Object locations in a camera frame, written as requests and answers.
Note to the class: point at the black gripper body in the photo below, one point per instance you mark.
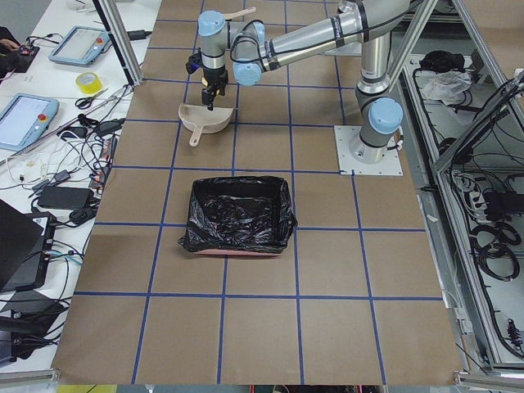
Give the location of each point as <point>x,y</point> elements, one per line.
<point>214,76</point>

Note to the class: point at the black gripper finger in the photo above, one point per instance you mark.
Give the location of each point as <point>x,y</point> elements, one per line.
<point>207,97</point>
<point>218,90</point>

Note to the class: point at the beige dustpan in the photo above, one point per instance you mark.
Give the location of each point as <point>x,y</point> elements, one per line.
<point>200,120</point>

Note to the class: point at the white hand brush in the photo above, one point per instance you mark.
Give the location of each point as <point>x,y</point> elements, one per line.
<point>238,14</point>

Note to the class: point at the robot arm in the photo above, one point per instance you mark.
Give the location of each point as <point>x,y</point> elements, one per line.
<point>366,22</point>

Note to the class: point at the bin with black bag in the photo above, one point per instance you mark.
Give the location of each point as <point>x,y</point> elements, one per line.
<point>243,215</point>

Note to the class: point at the long metal rod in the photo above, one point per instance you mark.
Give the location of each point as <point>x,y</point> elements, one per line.
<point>68,114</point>

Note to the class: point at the yellow tape roll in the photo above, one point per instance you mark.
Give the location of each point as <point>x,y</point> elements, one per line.
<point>88,83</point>

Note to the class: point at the teach pendant far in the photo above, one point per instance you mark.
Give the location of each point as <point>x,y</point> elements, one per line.
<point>80,47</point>

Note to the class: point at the teach pendant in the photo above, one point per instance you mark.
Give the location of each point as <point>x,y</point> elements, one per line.
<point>80,47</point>
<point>24,120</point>

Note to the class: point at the teach pendant near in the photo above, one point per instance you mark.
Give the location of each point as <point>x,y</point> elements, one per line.
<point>24,120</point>

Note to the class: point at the black power adapter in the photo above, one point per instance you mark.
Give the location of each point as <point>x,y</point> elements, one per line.
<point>65,198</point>

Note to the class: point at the crumpled white cloth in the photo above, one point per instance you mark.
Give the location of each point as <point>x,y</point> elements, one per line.
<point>448,87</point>

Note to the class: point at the black laptop device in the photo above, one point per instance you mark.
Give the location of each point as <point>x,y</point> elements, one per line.
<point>26,242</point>

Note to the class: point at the aluminium frame post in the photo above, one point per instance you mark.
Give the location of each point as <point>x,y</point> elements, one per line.
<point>114,26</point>

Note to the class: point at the black handled scissors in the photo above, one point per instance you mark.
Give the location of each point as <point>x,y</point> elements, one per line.
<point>85,102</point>

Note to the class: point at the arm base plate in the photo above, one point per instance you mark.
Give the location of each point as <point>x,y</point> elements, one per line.
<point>356,158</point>

